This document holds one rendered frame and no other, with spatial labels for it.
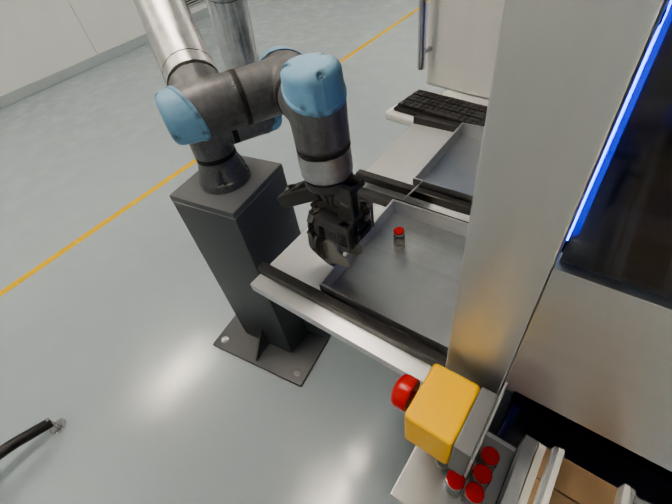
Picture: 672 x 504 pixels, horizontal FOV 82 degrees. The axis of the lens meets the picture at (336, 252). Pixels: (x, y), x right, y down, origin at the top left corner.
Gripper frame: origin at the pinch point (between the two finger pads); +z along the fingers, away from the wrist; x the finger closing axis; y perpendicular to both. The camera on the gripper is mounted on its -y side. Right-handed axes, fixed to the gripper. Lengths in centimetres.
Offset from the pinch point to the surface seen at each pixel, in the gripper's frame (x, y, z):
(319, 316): -9.7, 3.5, 3.6
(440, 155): 41.3, 1.4, 1.9
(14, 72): 90, -493, 71
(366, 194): 20.4, -6.2, 1.7
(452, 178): 35.9, 7.1, 3.2
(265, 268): -7.4, -11.2, 1.7
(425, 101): 76, -20, 9
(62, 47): 146, -493, 66
